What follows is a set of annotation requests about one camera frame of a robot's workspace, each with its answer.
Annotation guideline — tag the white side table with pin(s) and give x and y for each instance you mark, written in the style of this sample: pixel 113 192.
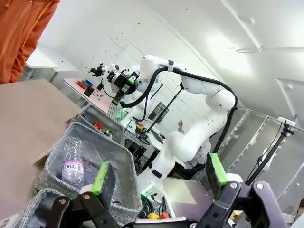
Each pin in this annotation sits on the white side table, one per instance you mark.
pixel 40 60

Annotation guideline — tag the red small part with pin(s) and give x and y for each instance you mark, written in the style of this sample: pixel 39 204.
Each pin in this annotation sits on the red small part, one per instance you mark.
pixel 79 83

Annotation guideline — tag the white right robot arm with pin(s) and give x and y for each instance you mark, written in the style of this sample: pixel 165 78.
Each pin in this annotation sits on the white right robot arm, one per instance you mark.
pixel 213 95

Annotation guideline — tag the thin black light stand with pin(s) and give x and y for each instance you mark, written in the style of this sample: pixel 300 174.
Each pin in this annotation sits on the thin black light stand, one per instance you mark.
pixel 169 104

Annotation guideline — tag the yellow block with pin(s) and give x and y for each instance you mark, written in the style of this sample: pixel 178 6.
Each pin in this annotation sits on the yellow block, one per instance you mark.
pixel 153 216

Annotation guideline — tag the small black box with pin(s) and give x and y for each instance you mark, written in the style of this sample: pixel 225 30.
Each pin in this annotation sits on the small black box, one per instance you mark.
pixel 89 91

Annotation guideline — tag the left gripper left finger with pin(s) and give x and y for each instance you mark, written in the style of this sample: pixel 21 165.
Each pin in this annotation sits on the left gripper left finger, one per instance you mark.
pixel 107 187

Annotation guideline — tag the white sign reading Bottle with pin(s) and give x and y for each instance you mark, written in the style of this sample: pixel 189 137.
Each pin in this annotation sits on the white sign reading Bottle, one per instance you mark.
pixel 4 222

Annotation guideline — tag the red block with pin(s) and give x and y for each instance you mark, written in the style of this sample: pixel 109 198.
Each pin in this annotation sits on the red block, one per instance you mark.
pixel 164 216

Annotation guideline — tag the person in orange hoodie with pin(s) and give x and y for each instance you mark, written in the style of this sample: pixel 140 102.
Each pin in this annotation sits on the person in orange hoodie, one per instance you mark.
pixel 19 35

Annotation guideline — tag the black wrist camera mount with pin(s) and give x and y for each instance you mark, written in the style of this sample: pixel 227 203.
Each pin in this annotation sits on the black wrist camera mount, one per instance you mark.
pixel 97 70

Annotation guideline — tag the grey metal plate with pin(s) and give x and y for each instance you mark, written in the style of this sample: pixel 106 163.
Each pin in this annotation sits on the grey metal plate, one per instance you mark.
pixel 183 194

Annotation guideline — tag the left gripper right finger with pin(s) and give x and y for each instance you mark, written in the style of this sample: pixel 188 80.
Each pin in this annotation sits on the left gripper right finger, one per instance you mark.
pixel 215 175

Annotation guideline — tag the dark framed poster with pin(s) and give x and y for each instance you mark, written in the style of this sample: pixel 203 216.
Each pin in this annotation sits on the dark framed poster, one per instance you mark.
pixel 158 110

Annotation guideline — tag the blue small part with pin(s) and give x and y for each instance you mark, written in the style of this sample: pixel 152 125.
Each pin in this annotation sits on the blue small part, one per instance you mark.
pixel 89 82

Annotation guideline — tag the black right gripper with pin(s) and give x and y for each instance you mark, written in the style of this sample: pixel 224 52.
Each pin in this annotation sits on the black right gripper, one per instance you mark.
pixel 124 83

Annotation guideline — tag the white table with small parts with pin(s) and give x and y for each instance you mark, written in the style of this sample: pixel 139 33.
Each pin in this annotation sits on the white table with small parts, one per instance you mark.
pixel 76 89

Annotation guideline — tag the black tripod with white camera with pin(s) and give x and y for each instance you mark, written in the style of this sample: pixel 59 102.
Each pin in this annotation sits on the black tripod with white camera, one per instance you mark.
pixel 286 121

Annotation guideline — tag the small plastic bottle pink label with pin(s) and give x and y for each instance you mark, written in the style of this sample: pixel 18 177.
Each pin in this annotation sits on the small plastic bottle pink label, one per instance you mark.
pixel 71 168

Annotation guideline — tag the grey fabric basket can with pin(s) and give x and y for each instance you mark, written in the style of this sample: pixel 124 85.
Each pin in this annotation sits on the grey fabric basket can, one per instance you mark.
pixel 90 114

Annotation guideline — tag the black drink can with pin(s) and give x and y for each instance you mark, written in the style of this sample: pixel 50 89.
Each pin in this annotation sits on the black drink can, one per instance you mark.
pixel 109 134

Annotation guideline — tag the grey fabric basket plastic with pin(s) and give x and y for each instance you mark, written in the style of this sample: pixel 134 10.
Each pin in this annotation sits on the grey fabric basket plastic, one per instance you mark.
pixel 128 190

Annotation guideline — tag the crushed red can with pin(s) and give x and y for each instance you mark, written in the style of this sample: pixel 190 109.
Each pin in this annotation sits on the crushed red can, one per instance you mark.
pixel 97 125

